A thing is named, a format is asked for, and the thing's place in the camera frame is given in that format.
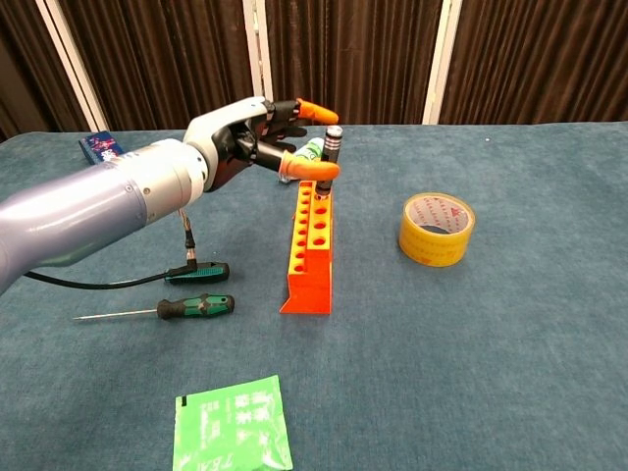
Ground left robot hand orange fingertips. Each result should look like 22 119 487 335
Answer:
183 96 341 193

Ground black precision screwdriver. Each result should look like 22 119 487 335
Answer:
313 125 343 202

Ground teal black slim screwdriver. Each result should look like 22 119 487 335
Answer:
163 261 231 286

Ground green black bulbous screwdriver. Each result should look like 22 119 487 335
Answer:
73 292 236 323

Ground orange yellow tool holder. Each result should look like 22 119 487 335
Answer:
279 179 335 316

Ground white green plastic tube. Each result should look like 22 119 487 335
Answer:
277 137 329 185

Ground dark brown screen panel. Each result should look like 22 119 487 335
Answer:
57 0 259 131
439 0 628 126
264 0 445 127
0 0 89 142

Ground dark blue printed box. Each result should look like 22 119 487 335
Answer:
78 130 125 166

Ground yellow packing tape roll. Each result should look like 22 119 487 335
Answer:
397 191 477 269

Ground green foil packet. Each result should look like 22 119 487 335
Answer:
171 374 294 471

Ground teal table cloth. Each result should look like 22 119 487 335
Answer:
0 121 628 471

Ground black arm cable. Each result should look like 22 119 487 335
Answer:
24 208 217 290

